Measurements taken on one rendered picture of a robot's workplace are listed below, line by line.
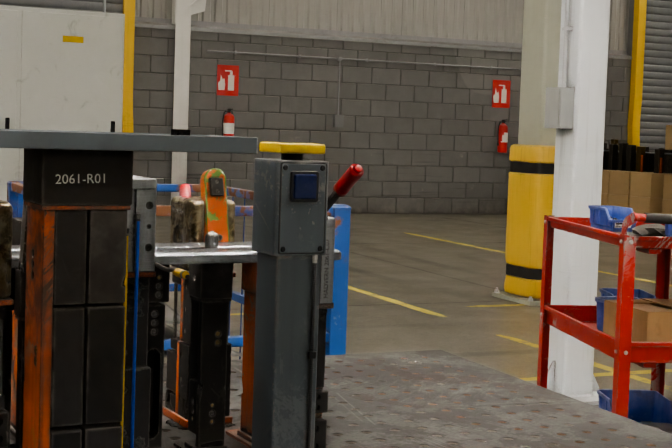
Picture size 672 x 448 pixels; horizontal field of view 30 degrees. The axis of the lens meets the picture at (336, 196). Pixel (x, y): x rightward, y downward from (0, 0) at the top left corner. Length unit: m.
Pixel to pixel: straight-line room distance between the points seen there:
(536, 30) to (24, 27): 3.78
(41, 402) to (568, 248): 4.34
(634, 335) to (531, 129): 5.13
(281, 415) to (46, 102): 8.20
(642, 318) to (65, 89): 6.59
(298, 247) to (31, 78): 8.19
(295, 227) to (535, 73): 7.38
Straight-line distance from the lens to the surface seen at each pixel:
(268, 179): 1.45
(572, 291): 5.56
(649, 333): 3.70
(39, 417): 1.37
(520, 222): 8.77
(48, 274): 1.34
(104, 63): 9.70
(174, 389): 2.03
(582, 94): 5.53
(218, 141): 1.36
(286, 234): 1.44
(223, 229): 1.94
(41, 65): 9.60
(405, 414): 2.12
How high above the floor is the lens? 1.18
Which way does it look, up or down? 3 degrees down
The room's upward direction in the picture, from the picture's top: 2 degrees clockwise
